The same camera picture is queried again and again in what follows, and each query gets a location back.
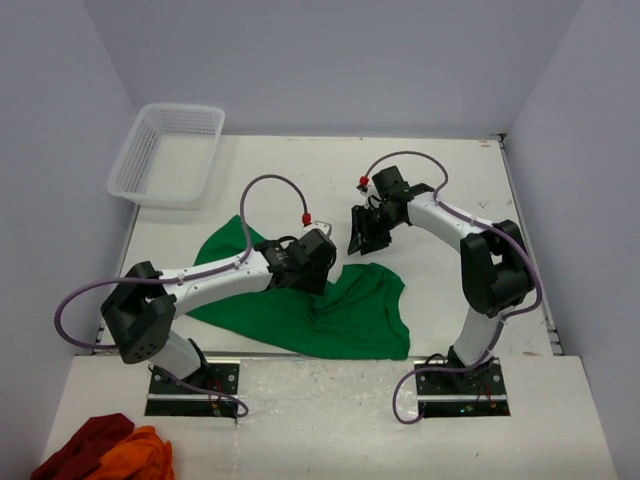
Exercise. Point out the green t shirt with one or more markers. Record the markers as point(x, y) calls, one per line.
point(357, 317)

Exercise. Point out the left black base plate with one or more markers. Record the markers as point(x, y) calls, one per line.
point(165, 398)

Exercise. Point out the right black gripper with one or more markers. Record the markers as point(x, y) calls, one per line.
point(364, 238)

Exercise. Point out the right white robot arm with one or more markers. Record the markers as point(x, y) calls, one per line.
point(495, 274)

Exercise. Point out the orange t shirt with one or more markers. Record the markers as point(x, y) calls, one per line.
point(141, 455)

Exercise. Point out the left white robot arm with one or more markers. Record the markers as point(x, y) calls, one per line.
point(141, 309)

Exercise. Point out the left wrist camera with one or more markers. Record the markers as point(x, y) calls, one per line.
point(325, 227)

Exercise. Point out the dark red t shirt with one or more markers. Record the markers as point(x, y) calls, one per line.
point(81, 454)

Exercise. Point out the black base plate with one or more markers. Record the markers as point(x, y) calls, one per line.
point(165, 398)
point(478, 394)

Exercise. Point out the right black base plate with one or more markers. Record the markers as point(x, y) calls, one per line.
point(478, 394)

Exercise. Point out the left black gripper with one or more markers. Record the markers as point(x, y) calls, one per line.
point(315, 284)

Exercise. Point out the white plastic basket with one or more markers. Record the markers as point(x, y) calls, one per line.
point(168, 156)

